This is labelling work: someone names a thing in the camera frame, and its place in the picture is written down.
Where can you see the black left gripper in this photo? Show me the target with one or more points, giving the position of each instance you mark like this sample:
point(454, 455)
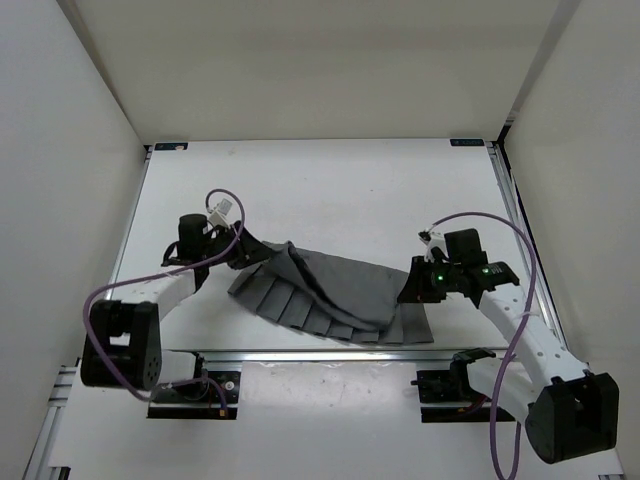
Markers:
point(249, 250)

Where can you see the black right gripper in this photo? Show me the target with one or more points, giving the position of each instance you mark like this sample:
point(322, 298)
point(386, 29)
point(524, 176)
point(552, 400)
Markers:
point(415, 289)

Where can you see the grey pleated skirt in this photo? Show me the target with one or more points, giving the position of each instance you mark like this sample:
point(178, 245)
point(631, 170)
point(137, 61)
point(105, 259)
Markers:
point(333, 297)

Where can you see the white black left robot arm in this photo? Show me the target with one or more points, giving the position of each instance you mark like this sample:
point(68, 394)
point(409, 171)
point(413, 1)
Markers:
point(123, 342)

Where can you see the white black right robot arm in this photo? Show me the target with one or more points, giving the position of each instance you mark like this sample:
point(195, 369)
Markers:
point(565, 409)

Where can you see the blue label left corner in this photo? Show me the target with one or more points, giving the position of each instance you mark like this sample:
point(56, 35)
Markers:
point(171, 146)

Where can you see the blue label corner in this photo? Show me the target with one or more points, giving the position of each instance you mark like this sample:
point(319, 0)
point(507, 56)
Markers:
point(171, 146)
point(467, 142)

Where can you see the blue label right corner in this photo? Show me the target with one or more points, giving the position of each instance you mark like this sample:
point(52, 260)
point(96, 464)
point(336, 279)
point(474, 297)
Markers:
point(467, 142)

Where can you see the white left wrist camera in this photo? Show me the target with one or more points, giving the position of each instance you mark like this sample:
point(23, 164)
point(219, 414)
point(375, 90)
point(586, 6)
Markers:
point(217, 214)

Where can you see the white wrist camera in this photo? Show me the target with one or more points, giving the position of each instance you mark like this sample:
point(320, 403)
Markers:
point(436, 250)
point(217, 214)

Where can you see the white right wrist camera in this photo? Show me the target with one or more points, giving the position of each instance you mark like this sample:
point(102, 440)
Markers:
point(436, 250)

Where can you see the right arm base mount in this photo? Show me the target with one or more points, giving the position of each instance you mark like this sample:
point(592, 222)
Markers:
point(438, 386)

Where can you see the aluminium frame rail right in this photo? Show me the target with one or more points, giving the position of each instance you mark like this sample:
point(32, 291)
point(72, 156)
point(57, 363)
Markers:
point(516, 213)

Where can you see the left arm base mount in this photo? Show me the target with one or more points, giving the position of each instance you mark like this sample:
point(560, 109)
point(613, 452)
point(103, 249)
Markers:
point(191, 388)

